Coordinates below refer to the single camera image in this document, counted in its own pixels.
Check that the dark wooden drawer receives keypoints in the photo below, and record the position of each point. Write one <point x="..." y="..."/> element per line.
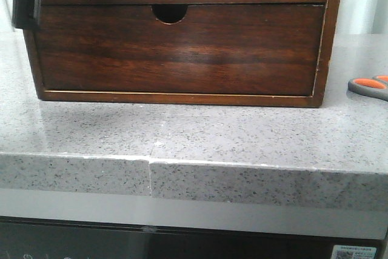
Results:
<point x="269" y="49"/>

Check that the grey orange handled scissors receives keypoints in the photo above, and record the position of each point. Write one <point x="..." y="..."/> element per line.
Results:
<point x="375" y="87"/>

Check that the dark wooden drawer cabinet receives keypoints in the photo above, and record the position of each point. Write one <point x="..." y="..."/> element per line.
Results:
<point x="327" y="28"/>

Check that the black glass appliance panel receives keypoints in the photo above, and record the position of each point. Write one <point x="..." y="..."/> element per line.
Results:
<point x="40" y="238"/>

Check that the white QR code label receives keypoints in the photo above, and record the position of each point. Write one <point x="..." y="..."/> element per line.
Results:
<point x="353" y="252"/>

